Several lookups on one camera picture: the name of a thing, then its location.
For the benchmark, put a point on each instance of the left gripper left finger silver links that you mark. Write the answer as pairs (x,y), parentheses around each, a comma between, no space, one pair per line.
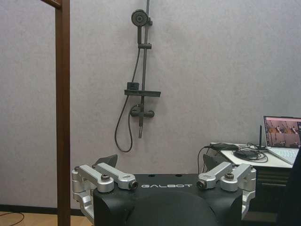
(105,174)

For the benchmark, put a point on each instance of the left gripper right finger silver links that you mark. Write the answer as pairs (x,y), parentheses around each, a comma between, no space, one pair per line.
(218,173)

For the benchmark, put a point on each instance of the long black power adapter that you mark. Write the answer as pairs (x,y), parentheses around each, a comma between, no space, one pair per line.
(224,146)

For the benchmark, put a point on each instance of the flat black oval device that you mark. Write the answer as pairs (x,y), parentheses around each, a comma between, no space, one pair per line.
(245,154)

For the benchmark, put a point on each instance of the white table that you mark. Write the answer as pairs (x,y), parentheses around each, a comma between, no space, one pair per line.
(270,163)

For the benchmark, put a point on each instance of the black drawer cabinet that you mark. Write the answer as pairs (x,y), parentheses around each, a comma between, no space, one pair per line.
(270,188)

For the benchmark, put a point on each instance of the thin black antenna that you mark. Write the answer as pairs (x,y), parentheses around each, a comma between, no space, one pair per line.
(261,139)

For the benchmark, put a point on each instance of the dark shower mixer valve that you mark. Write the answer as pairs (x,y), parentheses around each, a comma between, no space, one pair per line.
(141,113)

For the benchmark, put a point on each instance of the open silver laptop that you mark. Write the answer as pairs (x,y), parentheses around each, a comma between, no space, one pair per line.
(282,134)

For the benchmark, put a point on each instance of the black chair back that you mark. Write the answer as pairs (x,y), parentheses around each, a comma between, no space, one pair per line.
(294,193)

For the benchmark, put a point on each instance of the dark shower shelf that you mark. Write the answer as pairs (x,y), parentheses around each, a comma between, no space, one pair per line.
(150,94)

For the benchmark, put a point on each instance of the small black box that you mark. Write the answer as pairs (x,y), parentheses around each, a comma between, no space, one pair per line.
(132,86)

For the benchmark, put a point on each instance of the dark round hand shower head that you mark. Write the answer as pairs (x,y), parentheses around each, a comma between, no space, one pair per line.
(140,18)

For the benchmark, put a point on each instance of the brown wooden rack frame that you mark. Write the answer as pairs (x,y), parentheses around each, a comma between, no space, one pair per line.
(63,117)

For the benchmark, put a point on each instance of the dark vertical shower rail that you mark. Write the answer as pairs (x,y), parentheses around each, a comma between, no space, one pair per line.
(146,70)

